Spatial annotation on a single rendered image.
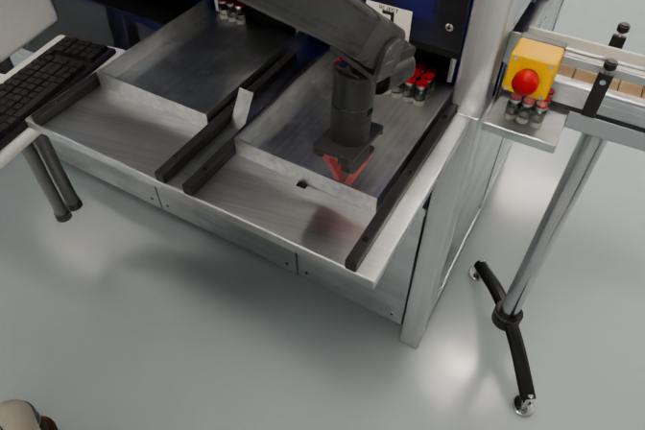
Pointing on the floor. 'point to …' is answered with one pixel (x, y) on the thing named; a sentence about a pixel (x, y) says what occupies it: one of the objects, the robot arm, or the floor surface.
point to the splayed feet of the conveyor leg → (524, 406)
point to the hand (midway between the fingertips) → (343, 184)
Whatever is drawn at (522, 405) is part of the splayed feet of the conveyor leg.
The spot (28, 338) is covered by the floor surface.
